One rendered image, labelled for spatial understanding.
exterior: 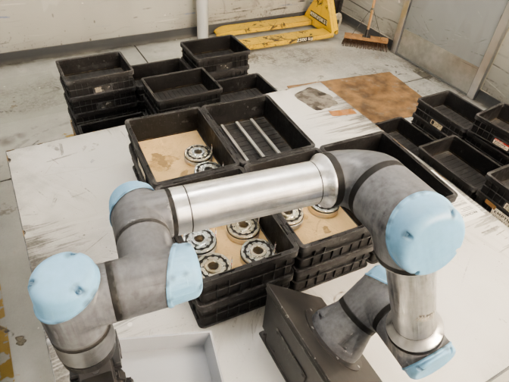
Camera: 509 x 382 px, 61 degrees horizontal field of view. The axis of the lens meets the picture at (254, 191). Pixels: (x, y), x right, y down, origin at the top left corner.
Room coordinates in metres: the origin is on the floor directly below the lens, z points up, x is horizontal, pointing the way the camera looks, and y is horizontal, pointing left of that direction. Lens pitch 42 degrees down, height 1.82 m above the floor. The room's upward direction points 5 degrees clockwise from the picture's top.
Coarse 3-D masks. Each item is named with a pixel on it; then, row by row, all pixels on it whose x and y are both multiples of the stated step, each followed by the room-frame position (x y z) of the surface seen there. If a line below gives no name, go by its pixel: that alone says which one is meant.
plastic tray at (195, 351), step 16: (144, 336) 0.41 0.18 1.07; (160, 336) 0.42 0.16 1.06; (176, 336) 0.43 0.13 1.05; (192, 336) 0.44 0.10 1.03; (208, 336) 0.45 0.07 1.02; (128, 352) 0.40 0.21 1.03; (144, 352) 0.40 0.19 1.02; (160, 352) 0.41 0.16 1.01; (176, 352) 0.42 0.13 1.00; (192, 352) 0.42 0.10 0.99; (208, 352) 0.42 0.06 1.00; (128, 368) 0.36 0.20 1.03; (144, 368) 0.37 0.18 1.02; (160, 368) 0.38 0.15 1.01; (176, 368) 0.38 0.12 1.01; (192, 368) 0.39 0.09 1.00; (208, 368) 0.40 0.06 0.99
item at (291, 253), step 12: (228, 168) 1.10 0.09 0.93; (240, 168) 1.11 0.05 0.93; (180, 180) 1.02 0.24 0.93; (192, 180) 1.03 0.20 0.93; (276, 216) 0.90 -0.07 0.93; (180, 240) 0.77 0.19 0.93; (288, 252) 0.76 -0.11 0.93; (252, 264) 0.72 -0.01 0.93; (264, 264) 0.72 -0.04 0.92; (216, 276) 0.67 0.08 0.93; (228, 276) 0.67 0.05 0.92; (204, 288) 0.64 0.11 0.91
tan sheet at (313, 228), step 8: (304, 208) 1.05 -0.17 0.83; (304, 216) 1.01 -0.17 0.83; (312, 216) 1.02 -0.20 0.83; (336, 216) 1.03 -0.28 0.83; (344, 216) 1.03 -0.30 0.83; (304, 224) 0.97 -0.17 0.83; (312, 224) 0.98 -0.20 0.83; (320, 224) 0.98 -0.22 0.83; (328, 224) 0.98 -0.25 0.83; (336, 224) 0.99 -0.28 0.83; (344, 224) 0.99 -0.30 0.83; (352, 224) 0.99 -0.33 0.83; (296, 232) 0.94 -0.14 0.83; (304, 232) 0.94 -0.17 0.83; (312, 232) 0.94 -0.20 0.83; (320, 232) 0.95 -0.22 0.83; (328, 232) 0.95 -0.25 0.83; (336, 232) 0.95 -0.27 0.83; (304, 240) 0.90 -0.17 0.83; (312, 240) 0.91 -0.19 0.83
